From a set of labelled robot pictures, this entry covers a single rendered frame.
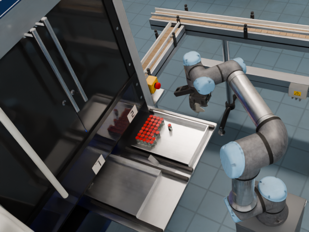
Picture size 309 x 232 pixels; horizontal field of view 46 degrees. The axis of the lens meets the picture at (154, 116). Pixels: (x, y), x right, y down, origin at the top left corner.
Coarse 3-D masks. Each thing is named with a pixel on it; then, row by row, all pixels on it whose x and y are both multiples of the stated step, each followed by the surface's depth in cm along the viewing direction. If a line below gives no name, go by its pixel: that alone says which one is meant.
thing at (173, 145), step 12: (168, 120) 206; (180, 120) 202; (168, 132) 200; (180, 132) 199; (192, 132) 197; (204, 132) 191; (168, 144) 195; (180, 144) 194; (192, 144) 192; (168, 156) 190; (180, 156) 189; (192, 156) 183
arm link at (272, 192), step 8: (272, 176) 156; (264, 184) 154; (272, 184) 154; (280, 184) 153; (256, 192) 153; (264, 192) 151; (272, 192) 151; (280, 192) 151; (264, 200) 152; (272, 200) 150; (280, 200) 151; (264, 208) 152; (272, 208) 154; (280, 208) 157
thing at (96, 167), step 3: (102, 156) 180; (99, 159) 178; (102, 159) 180; (96, 162) 176; (102, 162) 181; (96, 165) 177; (99, 165) 179; (102, 165) 182; (93, 168) 175; (96, 168) 178; (99, 168) 180; (96, 171) 178
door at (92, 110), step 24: (72, 0) 138; (96, 0) 150; (72, 24) 141; (96, 24) 154; (48, 48) 133; (72, 48) 144; (96, 48) 158; (96, 72) 161; (120, 72) 178; (96, 96) 166; (96, 120) 170
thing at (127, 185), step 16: (112, 160) 196; (128, 160) 190; (96, 176) 191; (112, 176) 189; (128, 176) 187; (144, 176) 185; (160, 176) 183; (96, 192) 185; (112, 192) 183; (128, 192) 181; (144, 192) 179; (128, 208) 175
